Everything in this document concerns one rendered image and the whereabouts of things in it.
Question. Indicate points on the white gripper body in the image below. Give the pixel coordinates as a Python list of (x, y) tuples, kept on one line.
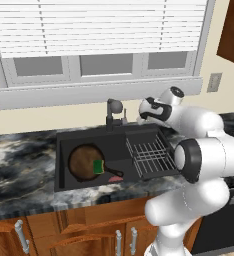
[(143, 108)]

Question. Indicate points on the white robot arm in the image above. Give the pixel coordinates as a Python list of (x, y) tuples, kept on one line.
[(202, 196)]

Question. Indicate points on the black sink basin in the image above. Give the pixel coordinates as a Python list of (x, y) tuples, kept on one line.
[(115, 143)]

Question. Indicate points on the green and yellow sponge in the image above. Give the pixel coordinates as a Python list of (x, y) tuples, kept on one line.
[(98, 166)]

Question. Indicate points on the brown cast iron pan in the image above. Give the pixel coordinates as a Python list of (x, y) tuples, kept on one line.
[(84, 163)]

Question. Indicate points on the grey tap lever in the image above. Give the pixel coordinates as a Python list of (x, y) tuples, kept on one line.
[(125, 117)]

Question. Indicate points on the dark grey tap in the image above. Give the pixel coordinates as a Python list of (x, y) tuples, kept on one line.
[(114, 111)]

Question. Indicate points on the white framed window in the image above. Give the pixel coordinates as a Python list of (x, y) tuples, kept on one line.
[(99, 86)]

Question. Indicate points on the flat pink object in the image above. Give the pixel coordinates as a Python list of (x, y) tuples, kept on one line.
[(115, 179)]

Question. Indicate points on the white window blinds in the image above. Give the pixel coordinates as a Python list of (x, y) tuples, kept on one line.
[(99, 26)]

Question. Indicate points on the brown wooden false drawer front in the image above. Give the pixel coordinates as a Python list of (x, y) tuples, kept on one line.
[(102, 224)]

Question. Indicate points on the brown wooden cupboard door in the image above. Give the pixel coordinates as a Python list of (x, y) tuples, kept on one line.
[(145, 240), (2, 240), (85, 246)]

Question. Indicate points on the black dishwasher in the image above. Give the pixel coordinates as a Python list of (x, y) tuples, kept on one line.
[(222, 223)]

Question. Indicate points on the grey wall outlet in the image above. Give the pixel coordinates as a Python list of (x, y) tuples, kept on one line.
[(214, 82)]

